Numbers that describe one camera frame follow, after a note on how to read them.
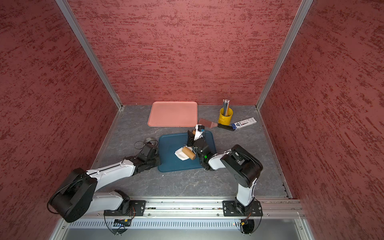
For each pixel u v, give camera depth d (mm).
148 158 693
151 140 1002
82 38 816
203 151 682
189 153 891
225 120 1033
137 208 743
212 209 756
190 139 795
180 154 921
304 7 710
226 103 1006
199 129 775
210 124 1086
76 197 420
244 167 489
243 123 1086
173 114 1143
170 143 925
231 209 739
